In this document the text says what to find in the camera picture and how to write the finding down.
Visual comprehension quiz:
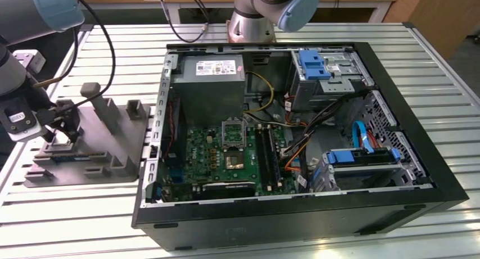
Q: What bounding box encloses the CPU socket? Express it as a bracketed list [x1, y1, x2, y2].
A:
[224, 153, 248, 171]

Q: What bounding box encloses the orange data wire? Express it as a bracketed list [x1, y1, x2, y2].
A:
[282, 94, 302, 128]

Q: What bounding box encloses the silver disk bay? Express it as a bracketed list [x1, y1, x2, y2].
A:
[309, 157, 432, 192]

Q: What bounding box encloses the black RAM slot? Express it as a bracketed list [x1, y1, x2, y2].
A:
[264, 125, 280, 188]
[254, 124, 272, 190]
[257, 124, 274, 190]

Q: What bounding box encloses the yellow wire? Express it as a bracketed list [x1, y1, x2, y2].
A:
[242, 70, 274, 113]

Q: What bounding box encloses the wooden cabinet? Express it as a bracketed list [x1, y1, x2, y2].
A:
[381, 0, 480, 60]

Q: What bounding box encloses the grey power supply unit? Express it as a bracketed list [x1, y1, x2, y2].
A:
[170, 54, 246, 122]

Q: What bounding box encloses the black graphics card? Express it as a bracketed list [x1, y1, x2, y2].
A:
[158, 181, 260, 202]

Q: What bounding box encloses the silver drive cage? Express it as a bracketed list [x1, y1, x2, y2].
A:
[290, 48, 374, 110]

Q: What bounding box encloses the blue drive carrier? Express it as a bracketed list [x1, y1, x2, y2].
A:
[298, 49, 330, 80]

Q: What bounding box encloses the black PC case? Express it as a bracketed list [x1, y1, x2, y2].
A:
[130, 41, 469, 253]

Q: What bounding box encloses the grey parts rack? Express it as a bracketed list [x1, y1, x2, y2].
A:
[22, 83, 152, 189]

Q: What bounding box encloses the black case fan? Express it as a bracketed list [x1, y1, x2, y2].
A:
[164, 86, 184, 170]

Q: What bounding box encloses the blue data wire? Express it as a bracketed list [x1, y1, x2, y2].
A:
[352, 120, 376, 155]

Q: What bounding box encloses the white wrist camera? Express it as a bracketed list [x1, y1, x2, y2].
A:
[0, 101, 50, 143]

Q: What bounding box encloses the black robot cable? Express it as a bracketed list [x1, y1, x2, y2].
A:
[56, 0, 116, 113]

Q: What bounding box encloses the hard disk in blue carrier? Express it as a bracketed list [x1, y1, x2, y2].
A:
[326, 148, 402, 166]

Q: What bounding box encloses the black wire bundle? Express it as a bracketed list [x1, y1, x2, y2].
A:
[298, 89, 370, 139]

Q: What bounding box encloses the green motherboard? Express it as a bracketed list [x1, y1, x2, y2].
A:
[185, 121, 297, 199]

